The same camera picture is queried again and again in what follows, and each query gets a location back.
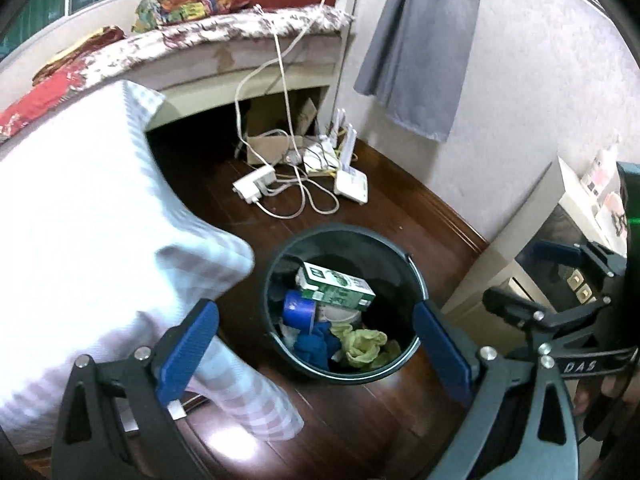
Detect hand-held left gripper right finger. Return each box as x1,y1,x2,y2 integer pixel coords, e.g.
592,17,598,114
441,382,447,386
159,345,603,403
412,300,583,480

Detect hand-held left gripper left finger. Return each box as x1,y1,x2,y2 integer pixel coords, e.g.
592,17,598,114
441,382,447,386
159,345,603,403
50,297,221,480

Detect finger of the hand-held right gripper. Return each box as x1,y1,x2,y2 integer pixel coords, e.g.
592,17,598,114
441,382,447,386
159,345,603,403
532,239,627,282
482,286,562,332

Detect yellow wrapper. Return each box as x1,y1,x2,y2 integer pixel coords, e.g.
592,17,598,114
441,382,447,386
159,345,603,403
330,322,401,368

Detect blue paper cup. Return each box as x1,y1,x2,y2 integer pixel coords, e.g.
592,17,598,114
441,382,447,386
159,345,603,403
282,290,317,333

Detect green white carton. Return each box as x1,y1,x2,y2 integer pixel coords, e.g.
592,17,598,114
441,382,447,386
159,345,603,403
299,261,376,310

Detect dark blue cloth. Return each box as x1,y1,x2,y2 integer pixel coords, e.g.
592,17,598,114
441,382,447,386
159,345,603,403
294,322,343,371

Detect black round bin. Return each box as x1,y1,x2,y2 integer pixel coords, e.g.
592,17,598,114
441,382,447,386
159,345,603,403
262,225,428,386

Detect person's right hand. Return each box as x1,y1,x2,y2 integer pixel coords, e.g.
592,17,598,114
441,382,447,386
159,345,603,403
574,372,628,413

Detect white cabinet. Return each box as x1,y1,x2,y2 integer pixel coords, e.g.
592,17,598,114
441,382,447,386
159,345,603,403
442,157,631,331

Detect pink printed packets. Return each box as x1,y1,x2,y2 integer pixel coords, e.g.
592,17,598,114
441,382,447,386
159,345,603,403
582,132,626,233

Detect pink checkered tablecloth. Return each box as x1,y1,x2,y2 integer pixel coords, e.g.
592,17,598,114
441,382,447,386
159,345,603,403
0,80,306,443

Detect white router with antennas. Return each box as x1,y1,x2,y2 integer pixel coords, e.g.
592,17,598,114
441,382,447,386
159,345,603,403
334,109,370,206

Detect cardboard box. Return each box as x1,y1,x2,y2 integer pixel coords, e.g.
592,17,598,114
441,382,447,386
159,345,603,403
245,132,306,167

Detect white modem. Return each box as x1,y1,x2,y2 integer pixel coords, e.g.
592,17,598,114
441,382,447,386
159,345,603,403
302,137,338,173

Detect long grey curtain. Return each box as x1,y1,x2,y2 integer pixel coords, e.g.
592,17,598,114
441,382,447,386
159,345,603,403
353,0,485,143

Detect red floral quilt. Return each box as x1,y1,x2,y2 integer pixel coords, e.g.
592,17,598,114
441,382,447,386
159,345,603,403
0,62,96,141

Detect bed with floral sheet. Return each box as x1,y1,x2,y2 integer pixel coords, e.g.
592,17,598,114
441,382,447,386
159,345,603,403
0,4,358,136

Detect folded yellow red blanket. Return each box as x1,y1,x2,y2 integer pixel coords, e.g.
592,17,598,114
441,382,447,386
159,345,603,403
32,25,126,86

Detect colourful printed pillow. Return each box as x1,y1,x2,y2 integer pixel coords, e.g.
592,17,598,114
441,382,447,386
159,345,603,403
131,0,251,33

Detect white power strip with cables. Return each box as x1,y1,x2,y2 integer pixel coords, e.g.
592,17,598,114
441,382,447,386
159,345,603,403
234,0,341,221

